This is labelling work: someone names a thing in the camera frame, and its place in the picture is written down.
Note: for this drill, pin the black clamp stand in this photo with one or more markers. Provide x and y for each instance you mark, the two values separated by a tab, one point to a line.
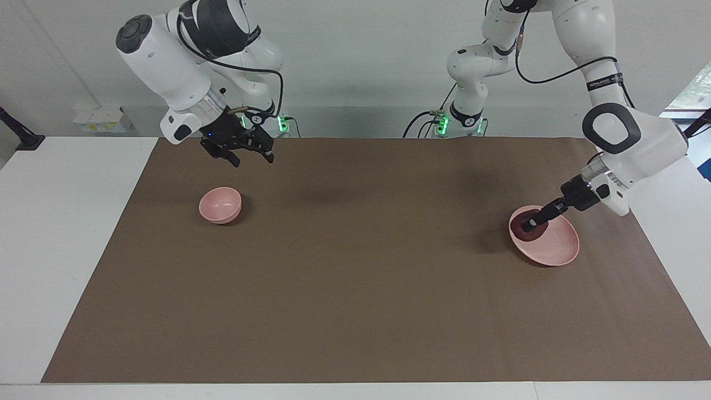
25	140
699	123

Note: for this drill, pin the pink bowl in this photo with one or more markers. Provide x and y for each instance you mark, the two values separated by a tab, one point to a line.
220	206

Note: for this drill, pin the dark red apple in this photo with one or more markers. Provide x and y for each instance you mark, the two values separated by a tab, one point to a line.
529	236

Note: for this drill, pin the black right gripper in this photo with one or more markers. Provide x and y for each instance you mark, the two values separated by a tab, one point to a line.
228	133

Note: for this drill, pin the brown table mat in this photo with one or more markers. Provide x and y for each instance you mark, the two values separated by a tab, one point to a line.
355	289

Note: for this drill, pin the white power strip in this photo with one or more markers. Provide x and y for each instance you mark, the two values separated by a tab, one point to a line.
103	119

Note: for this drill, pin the window with greenery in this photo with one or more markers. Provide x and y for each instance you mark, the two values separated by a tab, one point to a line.
694	91

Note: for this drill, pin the blue object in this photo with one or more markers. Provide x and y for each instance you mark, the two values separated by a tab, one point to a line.
706	169

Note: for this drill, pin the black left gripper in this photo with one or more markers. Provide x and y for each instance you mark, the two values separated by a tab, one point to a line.
580	193

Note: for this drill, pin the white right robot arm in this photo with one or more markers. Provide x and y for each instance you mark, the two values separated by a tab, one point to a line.
161	61

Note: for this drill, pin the pink plate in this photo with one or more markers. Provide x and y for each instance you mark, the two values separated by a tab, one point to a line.
558	250

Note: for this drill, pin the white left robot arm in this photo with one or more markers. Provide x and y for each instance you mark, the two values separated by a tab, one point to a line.
639	139

